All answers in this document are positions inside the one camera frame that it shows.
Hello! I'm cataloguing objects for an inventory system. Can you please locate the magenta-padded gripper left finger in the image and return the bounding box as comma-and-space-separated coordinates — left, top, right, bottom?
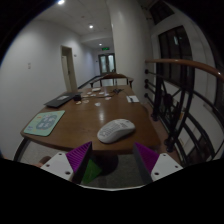
40, 141, 103, 185

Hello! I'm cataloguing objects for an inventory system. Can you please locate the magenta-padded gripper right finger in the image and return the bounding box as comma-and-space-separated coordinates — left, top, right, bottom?
132, 141, 184, 185

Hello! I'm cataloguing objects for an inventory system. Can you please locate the white perforated computer mouse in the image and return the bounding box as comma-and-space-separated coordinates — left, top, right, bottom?
96, 118, 136, 145

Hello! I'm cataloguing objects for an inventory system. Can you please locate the mint green printed mouse pad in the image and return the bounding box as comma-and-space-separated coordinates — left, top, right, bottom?
23, 110, 66, 137

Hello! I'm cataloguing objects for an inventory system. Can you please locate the black closed laptop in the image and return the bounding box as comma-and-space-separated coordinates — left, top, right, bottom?
44, 92, 82, 109

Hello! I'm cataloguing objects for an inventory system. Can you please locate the white paper sheet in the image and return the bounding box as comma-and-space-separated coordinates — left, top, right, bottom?
126, 95, 140, 103

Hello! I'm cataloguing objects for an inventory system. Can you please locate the pale side door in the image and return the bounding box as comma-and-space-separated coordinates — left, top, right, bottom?
60, 45, 78, 93

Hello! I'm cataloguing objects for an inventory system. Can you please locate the wooden chair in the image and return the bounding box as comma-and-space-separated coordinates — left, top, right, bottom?
89, 72, 134, 89

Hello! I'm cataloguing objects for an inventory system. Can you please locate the black railing with wooden handrail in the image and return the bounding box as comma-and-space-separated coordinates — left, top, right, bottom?
143, 58, 224, 164

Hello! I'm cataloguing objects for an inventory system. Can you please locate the glass double door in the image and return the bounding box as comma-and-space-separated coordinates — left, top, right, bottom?
98, 53, 117, 75

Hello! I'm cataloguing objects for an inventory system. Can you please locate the dark framed window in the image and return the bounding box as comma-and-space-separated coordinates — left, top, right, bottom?
158, 25, 194, 88

